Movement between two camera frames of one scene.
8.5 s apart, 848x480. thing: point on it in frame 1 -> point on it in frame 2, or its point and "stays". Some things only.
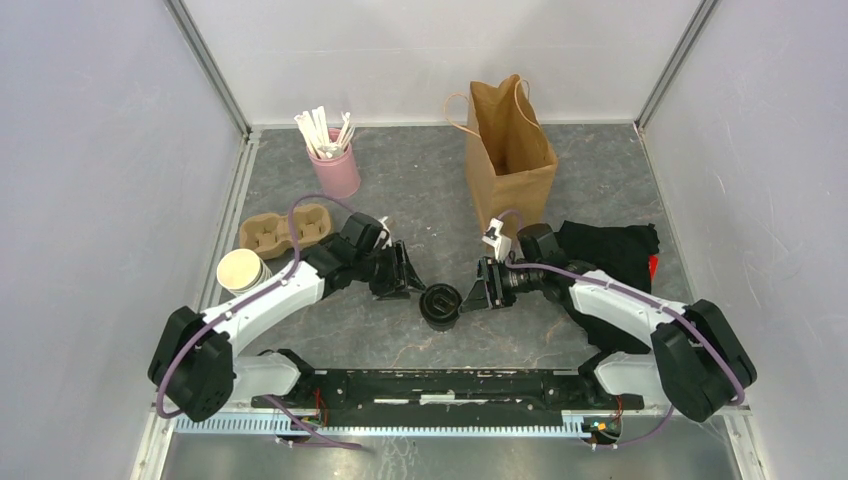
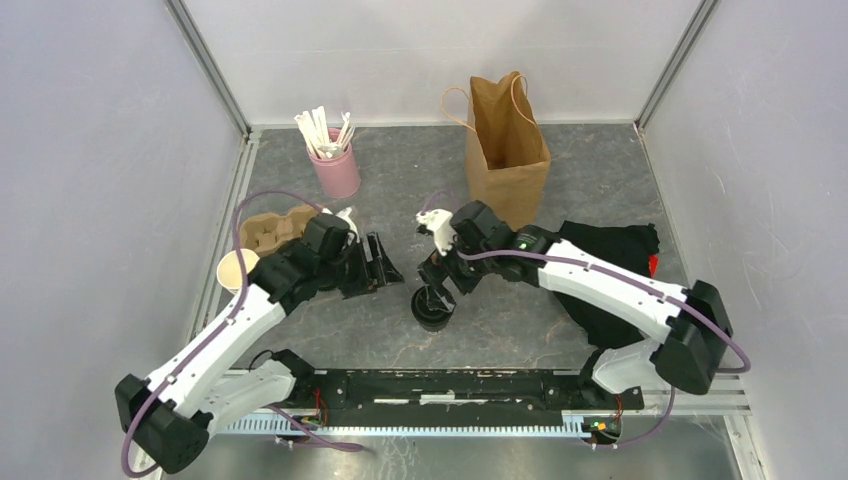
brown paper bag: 510,166 stays
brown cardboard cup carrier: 267,235 stays
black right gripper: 488,292 -> 437,268
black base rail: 444,391 stays
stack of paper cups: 241,271 stays
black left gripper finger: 412,278 -> 378,252
